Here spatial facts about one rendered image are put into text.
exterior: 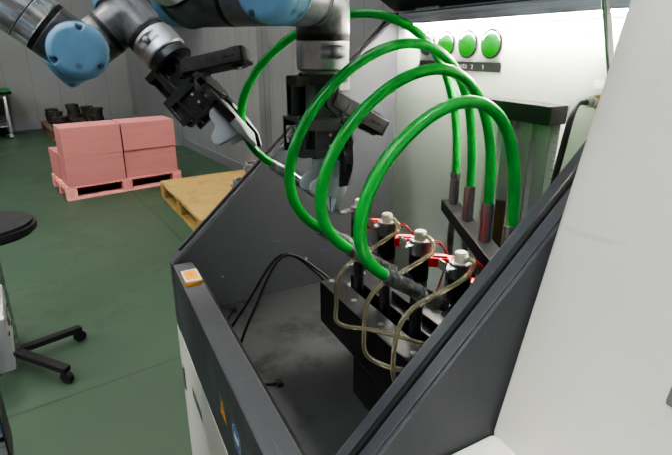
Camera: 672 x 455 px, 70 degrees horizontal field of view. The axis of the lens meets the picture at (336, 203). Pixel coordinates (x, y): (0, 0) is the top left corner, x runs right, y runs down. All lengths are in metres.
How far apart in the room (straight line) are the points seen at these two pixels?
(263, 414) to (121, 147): 4.64
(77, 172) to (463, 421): 4.79
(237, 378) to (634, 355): 0.47
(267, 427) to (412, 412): 0.20
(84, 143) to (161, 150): 0.73
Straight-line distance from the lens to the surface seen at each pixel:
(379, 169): 0.48
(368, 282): 0.85
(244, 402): 0.66
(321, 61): 0.67
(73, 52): 0.75
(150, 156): 5.28
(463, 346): 0.49
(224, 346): 0.76
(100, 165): 5.15
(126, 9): 0.90
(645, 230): 0.47
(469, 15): 0.93
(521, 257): 0.51
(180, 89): 0.83
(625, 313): 0.48
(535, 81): 0.86
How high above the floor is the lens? 1.37
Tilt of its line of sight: 18 degrees down
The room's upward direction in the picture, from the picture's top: straight up
